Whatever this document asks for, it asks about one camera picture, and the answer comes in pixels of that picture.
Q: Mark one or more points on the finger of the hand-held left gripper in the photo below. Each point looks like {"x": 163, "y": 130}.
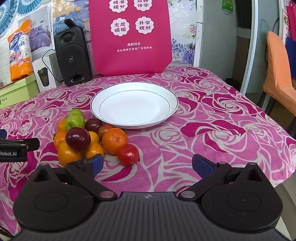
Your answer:
{"x": 30, "y": 143}

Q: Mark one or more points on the black microphone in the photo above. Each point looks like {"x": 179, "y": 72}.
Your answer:
{"x": 69, "y": 23}

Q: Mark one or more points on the orange packet of paper cups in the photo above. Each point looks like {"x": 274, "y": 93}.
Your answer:
{"x": 19, "y": 58}

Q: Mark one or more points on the black speaker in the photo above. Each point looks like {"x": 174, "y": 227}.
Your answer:
{"x": 71, "y": 58}

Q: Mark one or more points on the blue bag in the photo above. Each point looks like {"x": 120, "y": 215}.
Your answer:
{"x": 291, "y": 58}

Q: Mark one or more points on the large orange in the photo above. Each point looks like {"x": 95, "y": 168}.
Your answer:
{"x": 67, "y": 155}

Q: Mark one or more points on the dark red plum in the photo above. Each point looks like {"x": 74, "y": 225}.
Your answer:
{"x": 78, "y": 138}
{"x": 93, "y": 125}

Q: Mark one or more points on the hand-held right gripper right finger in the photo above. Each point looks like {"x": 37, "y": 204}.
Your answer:
{"x": 202, "y": 165}

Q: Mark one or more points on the reddish brown plum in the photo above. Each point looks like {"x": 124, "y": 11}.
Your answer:
{"x": 105, "y": 129}

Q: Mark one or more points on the blue bedding wall poster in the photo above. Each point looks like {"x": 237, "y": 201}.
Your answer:
{"x": 60, "y": 23}

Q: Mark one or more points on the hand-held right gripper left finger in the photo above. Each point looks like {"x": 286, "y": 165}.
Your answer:
{"x": 97, "y": 164}

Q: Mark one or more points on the pink printed bag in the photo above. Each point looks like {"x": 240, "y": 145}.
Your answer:
{"x": 129, "y": 58}

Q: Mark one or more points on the small red apple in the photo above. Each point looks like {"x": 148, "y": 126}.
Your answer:
{"x": 128, "y": 154}

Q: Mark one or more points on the white door frame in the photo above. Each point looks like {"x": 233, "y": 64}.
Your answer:
{"x": 251, "y": 46}

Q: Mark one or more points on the pink rose tablecloth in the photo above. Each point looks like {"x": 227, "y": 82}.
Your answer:
{"x": 208, "y": 120}

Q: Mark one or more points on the red bag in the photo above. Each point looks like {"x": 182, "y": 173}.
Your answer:
{"x": 291, "y": 18}

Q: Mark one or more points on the white box with cup print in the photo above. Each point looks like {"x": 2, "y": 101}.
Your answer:
{"x": 46, "y": 76}

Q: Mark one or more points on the dark orange tangerine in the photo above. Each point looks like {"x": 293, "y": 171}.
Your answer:
{"x": 115, "y": 141}

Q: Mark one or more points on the blue paper fan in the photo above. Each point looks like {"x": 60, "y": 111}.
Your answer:
{"x": 32, "y": 5}
{"x": 7, "y": 20}

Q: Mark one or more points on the white round plate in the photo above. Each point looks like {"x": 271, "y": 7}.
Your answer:
{"x": 134, "y": 106}

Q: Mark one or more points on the green plum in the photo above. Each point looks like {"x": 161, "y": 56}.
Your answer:
{"x": 74, "y": 122}
{"x": 76, "y": 112}

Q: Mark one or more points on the orange covered chair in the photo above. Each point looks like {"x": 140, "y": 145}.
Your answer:
{"x": 277, "y": 69}

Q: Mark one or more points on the purple bedding wall poster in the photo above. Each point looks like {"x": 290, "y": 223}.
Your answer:
{"x": 40, "y": 34}

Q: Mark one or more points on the green packet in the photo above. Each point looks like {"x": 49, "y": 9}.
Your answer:
{"x": 227, "y": 7}

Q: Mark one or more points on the light green box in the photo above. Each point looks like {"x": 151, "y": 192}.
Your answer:
{"x": 16, "y": 92}

